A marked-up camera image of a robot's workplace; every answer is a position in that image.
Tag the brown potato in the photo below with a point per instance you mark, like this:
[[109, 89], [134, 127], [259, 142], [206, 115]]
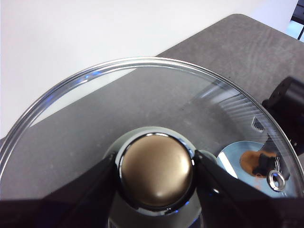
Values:
[[247, 162]]

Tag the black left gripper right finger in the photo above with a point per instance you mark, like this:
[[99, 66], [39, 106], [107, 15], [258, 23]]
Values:
[[237, 204]]

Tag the black metal frame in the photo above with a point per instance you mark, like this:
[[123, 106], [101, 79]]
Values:
[[299, 16]]

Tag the glass lid with green knob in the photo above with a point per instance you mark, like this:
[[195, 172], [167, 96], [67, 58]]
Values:
[[156, 168]]

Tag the blue round plate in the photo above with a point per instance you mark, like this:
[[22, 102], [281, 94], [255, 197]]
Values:
[[249, 145]]

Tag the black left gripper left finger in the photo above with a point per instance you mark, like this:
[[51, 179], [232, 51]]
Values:
[[71, 204]]

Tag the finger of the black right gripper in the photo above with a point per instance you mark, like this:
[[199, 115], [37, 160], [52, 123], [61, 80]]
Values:
[[263, 165]]

